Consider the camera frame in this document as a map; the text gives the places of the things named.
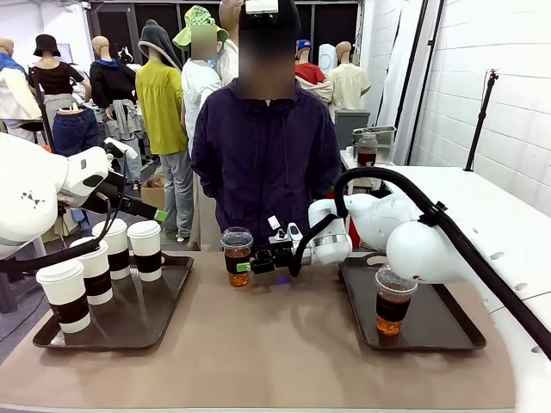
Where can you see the cardboard box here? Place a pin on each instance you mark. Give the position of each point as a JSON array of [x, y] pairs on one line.
[[152, 193]]

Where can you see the clear plastic iced tea cup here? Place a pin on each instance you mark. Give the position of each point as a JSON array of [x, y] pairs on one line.
[[391, 307], [237, 251]]

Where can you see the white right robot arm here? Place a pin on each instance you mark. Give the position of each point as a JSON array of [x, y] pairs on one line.
[[417, 249]]

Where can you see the red bag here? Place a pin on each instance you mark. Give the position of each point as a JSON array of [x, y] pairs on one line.
[[353, 232]]

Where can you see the black tripod stand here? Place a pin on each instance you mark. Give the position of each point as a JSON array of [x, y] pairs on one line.
[[482, 120]]

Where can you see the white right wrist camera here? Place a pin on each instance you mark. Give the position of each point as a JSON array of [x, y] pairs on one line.
[[288, 230]]

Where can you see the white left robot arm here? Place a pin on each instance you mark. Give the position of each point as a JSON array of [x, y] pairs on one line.
[[26, 193]]

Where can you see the white head-mounted camera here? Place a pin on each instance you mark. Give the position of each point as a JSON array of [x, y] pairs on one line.
[[261, 5]]

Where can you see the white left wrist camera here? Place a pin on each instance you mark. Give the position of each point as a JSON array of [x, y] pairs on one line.
[[122, 147]]

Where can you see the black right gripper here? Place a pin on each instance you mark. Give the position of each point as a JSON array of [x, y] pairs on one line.
[[280, 256]]

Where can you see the mannequin in cream shirt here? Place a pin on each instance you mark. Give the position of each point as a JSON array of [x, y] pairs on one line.
[[348, 86]]

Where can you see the glass jar of tea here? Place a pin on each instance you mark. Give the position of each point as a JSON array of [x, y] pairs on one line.
[[367, 152]]

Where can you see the mannequin red shirt blue cap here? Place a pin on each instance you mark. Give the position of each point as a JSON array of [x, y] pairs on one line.
[[312, 75]]

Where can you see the mannequin in black hoodie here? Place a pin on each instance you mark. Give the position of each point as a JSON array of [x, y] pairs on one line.
[[112, 84]]

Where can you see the mannequin black hat black top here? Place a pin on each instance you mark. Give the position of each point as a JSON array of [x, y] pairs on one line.
[[56, 75]]

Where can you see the person in dark purple jacket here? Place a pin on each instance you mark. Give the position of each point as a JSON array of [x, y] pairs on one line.
[[267, 163]]

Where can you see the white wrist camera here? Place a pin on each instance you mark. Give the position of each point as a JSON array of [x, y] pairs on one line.
[[122, 147], [288, 230]]

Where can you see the mannequin torso in blue jeans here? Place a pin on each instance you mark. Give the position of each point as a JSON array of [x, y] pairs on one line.
[[75, 129]]

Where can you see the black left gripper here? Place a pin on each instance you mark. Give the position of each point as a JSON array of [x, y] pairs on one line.
[[114, 193]]

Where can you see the grey plastic bin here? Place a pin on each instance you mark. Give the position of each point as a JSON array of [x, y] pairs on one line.
[[351, 125]]

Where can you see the white side table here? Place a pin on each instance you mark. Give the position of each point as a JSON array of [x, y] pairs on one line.
[[495, 193]]

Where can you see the mannequin in white blue jacket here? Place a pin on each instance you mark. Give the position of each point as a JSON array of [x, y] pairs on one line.
[[15, 86]]

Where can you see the mannequin yellow blouse grey hood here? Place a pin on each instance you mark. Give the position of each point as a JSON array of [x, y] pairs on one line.
[[161, 99]]

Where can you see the person green checked hat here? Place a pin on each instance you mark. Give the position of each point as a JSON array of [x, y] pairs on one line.
[[198, 86]]

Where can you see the white paper cup brown sleeve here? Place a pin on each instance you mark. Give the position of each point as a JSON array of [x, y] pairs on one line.
[[97, 275], [117, 254], [66, 297], [146, 254]]

